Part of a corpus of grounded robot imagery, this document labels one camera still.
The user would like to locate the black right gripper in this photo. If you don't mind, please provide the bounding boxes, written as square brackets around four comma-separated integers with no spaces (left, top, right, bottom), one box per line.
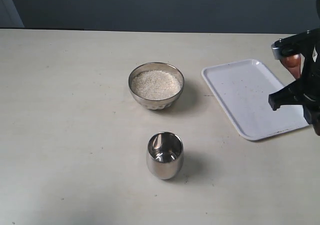
[268,0,320,136]

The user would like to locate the dark brown wooden spoon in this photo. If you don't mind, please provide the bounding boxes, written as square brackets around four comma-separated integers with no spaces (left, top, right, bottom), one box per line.
[280,54,301,80]

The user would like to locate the steel bowl of rice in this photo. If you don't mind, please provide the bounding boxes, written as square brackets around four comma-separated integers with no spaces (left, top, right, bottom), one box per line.
[128,62,185,110]

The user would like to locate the white cooked rice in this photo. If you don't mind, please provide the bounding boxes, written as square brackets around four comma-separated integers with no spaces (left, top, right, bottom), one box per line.
[131,70,181,101]

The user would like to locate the steel cup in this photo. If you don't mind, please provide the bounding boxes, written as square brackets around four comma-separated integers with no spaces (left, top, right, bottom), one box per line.
[146,131,184,180]

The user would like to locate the white rectangular tray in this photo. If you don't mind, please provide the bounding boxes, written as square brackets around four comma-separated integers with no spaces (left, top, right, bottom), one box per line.
[201,59,308,141]

